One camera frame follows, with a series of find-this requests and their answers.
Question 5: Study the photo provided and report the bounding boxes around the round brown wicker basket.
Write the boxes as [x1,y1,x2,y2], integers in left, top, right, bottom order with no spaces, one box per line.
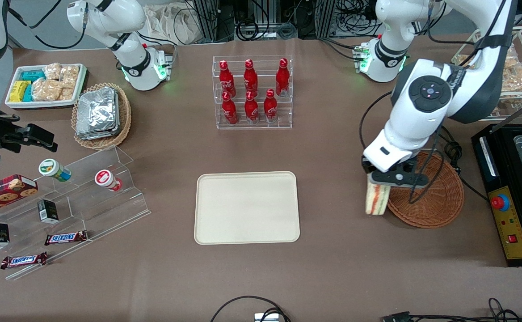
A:
[386,150,465,229]

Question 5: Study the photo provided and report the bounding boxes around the red tartan cookie box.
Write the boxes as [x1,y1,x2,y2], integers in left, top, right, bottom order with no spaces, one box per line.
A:
[0,174,38,219]

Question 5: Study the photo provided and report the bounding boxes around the black right arm base cable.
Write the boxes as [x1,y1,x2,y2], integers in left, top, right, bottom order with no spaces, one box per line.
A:
[137,31,178,70]

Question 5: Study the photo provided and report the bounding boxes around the black background cable bundle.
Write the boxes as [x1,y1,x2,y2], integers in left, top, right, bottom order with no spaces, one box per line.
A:
[233,0,298,42]

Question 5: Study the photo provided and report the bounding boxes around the black cable on table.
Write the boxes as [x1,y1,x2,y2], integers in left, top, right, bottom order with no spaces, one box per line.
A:
[440,127,489,202]

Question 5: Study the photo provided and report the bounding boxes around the triangle sandwich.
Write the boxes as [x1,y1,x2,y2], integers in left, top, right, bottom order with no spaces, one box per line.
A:
[365,174,392,216]

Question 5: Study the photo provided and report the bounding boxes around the aluminium frame post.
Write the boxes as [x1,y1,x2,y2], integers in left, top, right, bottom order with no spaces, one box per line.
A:
[316,0,337,39]
[196,0,219,43]

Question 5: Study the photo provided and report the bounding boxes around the red lid yogurt cup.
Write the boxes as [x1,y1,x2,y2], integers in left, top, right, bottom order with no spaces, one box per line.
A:
[94,169,123,192]

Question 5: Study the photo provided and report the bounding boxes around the silver foil food packs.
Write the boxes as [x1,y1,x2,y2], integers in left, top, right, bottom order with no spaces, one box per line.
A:
[76,87,121,140]

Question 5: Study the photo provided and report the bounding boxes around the green lid yogurt cup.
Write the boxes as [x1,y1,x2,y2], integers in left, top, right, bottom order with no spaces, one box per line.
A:
[38,158,72,182]

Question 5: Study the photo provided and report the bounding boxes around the black box yellow control panel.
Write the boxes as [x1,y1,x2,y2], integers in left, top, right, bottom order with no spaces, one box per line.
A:
[471,123,522,267]

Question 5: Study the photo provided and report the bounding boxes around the beige cloth bag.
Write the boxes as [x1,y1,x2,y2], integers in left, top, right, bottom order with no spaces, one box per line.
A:
[144,4,202,45]

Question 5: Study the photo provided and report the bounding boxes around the black arm base cable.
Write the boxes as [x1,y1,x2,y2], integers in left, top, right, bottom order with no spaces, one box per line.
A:
[318,37,361,62]
[137,31,178,70]

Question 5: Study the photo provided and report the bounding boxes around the Snickers chocolate bar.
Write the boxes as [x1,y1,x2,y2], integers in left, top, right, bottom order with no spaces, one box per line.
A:
[44,230,88,246]
[0,252,48,270]

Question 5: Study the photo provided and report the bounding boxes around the black left arm base cable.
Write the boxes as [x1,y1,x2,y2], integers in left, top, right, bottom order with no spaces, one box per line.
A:
[318,37,361,62]

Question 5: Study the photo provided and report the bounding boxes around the oval light wicker basket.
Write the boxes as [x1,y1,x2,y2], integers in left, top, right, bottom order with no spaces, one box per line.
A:
[71,82,132,150]

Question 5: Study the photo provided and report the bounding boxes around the black looped cable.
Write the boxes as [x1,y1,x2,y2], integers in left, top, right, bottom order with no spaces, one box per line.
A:
[210,295,291,322]

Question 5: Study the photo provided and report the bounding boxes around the clear acrylic tiered shelf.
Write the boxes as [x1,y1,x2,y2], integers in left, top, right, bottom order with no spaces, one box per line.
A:
[0,144,151,281]

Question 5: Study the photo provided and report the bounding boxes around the clear acrylic bottle rack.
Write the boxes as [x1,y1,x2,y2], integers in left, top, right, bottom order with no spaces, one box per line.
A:
[212,55,293,130]

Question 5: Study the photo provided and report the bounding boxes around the cream plastic tray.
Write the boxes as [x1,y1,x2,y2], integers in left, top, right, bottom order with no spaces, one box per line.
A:
[194,171,301,246]

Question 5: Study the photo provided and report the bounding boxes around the black cable with connector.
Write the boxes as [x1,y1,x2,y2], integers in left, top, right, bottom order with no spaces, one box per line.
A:
[381,297,522,322]

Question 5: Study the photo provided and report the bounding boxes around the white rectangular snack tray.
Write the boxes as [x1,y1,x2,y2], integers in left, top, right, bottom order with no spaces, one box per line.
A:
[4,63,89,111]

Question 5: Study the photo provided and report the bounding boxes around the bagged brown pastry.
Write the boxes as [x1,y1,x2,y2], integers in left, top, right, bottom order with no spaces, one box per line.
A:
[502,66,522,95]
[505,44,520,68]

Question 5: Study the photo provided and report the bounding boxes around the red cola bottle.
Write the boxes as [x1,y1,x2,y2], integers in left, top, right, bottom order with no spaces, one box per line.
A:
[219,60,236,97]
[244,90,260,124]
[264,89,278,123]
[244,59,259,95]
[222,91,239,125]
[275,58,290,97]

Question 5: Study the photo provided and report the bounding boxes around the grey metal bar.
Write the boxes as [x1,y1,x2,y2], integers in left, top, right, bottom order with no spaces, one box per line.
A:
[489,92,522,133]

